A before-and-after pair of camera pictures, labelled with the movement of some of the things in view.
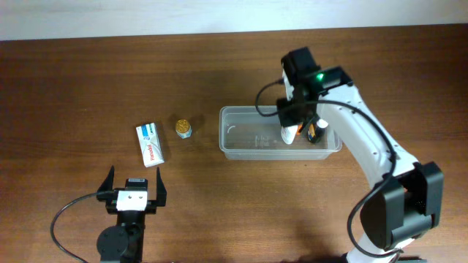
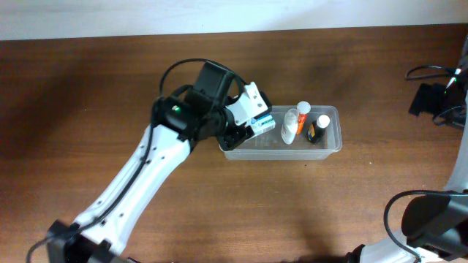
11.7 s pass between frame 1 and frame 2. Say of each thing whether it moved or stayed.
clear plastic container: stayed
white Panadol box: moved
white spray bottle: stayed
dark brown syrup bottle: stayed
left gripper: moved
